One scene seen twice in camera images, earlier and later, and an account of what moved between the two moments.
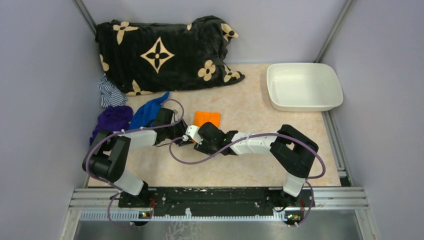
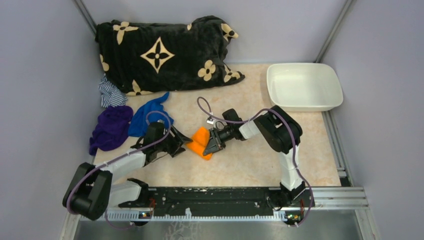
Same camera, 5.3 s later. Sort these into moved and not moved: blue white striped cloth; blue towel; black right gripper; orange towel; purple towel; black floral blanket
Moved: orange towel; black right gripper
Not moved: black floral blanket; blue towel; purple towel; blue white striped cloth
